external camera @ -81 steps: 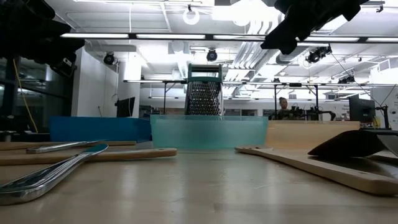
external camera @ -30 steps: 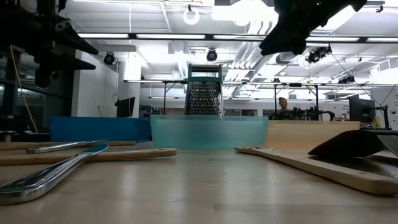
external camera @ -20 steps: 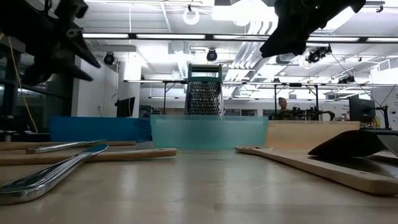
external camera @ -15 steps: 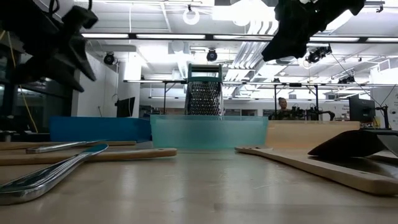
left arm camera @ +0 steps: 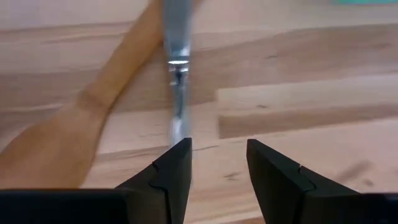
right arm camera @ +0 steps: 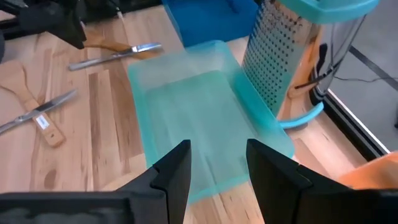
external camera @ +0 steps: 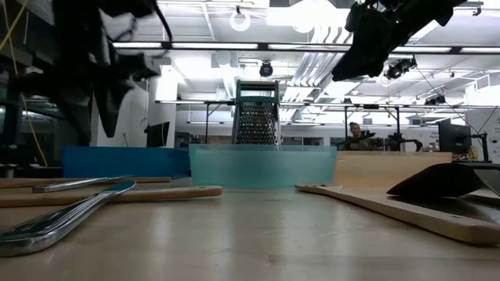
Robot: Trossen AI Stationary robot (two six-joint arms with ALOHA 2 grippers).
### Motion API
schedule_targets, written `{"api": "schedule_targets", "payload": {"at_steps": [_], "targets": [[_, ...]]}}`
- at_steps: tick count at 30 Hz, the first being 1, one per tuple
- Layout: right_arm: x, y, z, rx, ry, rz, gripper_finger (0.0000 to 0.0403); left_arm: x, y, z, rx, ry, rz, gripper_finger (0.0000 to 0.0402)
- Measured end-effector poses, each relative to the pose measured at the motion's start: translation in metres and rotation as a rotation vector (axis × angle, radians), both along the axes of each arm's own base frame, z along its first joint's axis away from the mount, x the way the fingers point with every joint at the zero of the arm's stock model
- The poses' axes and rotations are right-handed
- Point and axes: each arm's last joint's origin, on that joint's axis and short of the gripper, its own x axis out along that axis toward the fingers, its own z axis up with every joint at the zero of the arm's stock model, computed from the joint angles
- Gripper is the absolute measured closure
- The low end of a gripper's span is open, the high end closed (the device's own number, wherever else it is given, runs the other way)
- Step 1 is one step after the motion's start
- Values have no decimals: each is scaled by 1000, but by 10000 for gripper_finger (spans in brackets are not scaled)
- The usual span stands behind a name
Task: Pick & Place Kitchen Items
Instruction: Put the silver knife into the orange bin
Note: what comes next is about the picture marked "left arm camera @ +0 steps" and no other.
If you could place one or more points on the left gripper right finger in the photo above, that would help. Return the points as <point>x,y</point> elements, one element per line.
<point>280,186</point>

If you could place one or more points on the plain wooden spatula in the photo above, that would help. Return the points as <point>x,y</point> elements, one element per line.
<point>46,149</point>

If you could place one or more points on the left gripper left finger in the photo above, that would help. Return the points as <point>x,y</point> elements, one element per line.
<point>168,186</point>

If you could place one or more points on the silver table knife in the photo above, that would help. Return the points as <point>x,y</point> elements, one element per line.
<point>177,31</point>

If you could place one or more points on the teal translucent plastic bin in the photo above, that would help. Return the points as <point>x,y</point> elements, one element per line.
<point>363,1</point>

